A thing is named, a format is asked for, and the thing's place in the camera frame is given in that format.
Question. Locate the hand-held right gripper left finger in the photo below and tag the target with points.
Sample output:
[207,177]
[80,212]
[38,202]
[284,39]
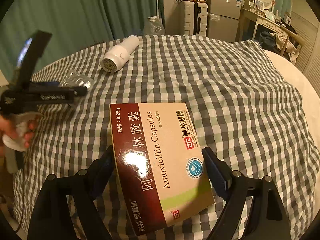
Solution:
[106,165]

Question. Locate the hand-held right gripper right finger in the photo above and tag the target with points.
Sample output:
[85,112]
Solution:
[217,177]

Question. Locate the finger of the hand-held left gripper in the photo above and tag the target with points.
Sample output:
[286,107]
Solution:
[35,52]
[62,87]

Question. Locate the silver foil packet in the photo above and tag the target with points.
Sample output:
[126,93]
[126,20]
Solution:
[75,80]

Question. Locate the brown beige medicine box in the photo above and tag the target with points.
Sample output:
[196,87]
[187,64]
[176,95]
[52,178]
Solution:
[155,167]

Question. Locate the brown cardboard box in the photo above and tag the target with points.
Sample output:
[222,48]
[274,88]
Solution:
[5,177]

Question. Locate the person's left hand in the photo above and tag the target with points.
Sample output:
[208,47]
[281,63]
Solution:
[30,130]

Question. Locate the wide teal curtain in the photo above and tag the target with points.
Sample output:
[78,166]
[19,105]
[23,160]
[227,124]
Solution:
[75,17]

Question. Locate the white cylindrical device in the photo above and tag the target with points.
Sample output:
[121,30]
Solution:
[120,55]

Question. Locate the clear water jug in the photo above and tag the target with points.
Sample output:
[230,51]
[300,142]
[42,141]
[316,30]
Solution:
[154,27]

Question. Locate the white suitcase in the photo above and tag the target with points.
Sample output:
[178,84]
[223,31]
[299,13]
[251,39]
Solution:
[193,17]

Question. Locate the clothes on chair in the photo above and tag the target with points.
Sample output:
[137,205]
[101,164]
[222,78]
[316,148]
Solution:
[280,42]

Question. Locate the white louvred wardrobe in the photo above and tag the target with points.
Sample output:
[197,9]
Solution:
[310,50]

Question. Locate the small grey fridge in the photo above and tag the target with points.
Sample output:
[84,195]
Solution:
[223,17]

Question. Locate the wooden chair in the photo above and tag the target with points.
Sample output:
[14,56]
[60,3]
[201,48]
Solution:
[293,36]

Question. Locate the white dressing table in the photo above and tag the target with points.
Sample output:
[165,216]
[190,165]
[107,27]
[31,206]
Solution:
[270,21]

